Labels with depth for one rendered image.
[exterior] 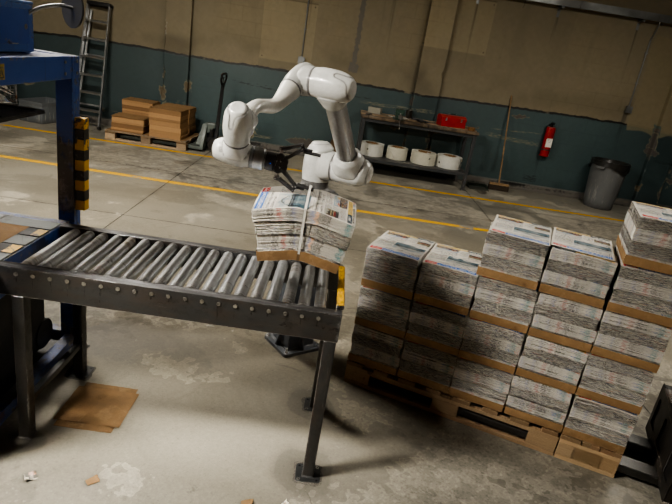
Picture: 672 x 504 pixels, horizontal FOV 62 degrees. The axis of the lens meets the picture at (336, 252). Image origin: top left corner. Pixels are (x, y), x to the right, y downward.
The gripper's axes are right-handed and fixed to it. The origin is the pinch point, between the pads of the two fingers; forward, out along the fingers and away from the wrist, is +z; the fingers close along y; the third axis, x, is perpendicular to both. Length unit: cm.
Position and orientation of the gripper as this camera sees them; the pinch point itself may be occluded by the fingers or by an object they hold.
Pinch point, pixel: (314, 171)
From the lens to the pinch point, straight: 226.8
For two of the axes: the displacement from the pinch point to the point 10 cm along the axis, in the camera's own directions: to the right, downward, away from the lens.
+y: -2.3, 9.0, 3.7
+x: -0.3, 3.7, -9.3
